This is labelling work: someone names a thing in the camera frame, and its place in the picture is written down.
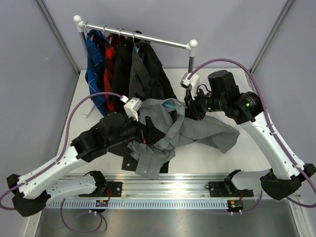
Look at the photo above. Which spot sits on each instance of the slotted cable duct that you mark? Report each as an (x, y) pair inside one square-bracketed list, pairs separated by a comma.
[(139, 204)]

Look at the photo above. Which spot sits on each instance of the metal clothes rack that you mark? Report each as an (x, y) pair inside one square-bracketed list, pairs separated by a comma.
[(98, 99)]

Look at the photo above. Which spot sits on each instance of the grey shirt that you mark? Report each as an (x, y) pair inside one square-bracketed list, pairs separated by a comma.
[(180, 131)]

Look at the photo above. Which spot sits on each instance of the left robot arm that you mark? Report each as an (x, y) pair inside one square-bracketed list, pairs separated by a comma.
[(35, 190)]

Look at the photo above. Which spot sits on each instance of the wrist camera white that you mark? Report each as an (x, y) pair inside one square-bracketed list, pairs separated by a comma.
[(131, 107), (190, 84)]

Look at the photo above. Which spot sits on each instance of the teal hanger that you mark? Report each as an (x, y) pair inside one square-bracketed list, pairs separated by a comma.
[(174, 105)]

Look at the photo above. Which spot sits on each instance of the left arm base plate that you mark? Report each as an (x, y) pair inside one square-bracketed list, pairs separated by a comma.
[(114, 189)]

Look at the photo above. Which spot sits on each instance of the dark pinstripe hanging shirt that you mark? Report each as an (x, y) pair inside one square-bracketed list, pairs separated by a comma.
[(147, 77)]

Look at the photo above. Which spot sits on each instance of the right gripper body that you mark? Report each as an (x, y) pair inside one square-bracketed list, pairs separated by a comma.
[(199, 106)]

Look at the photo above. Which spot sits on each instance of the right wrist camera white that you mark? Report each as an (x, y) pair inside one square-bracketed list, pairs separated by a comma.
[(190, 84)]

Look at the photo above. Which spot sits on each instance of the blue shirt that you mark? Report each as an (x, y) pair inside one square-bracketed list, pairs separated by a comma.
[(95, 46)]

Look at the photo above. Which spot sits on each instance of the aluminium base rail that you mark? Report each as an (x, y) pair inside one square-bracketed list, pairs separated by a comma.
[(167, 186)]

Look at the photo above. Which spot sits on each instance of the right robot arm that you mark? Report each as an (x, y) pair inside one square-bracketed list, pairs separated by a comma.
[(287, 173)]

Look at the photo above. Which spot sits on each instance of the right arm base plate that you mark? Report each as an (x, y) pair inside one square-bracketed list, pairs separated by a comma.
[(217, 189)]

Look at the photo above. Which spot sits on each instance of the red plaid shirt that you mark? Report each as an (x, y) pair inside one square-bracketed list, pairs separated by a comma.
[(110, 82)]

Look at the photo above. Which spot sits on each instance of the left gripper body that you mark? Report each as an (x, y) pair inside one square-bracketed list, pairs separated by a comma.
[(142, 136)]

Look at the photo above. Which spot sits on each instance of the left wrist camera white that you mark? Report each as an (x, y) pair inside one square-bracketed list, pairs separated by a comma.
[(131, 107)]

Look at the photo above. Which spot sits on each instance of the black hanging shirt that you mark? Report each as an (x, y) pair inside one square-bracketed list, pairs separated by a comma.
[(122, 66)]

